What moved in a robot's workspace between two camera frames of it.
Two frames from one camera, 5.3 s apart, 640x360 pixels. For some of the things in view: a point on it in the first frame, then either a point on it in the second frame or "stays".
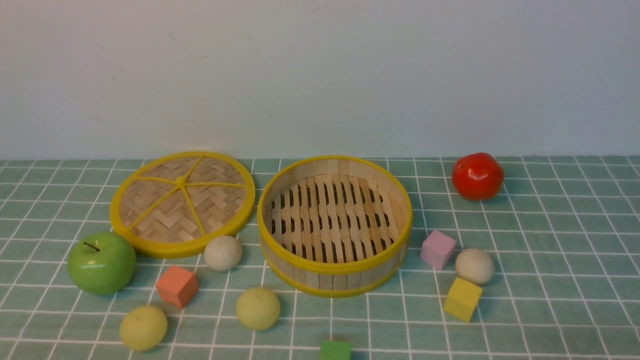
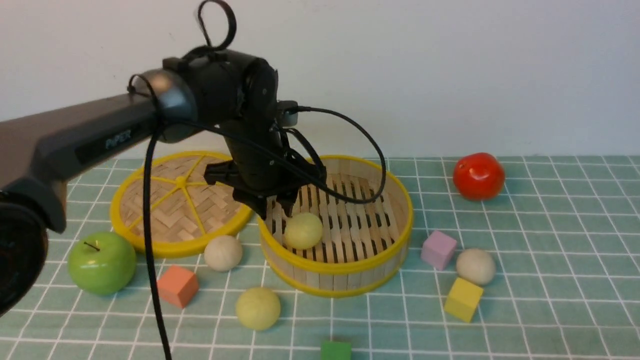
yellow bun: (143, 328) → (303, 230)
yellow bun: (257, 308) stays
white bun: (474, 266) stays
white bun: (222, 253) stays
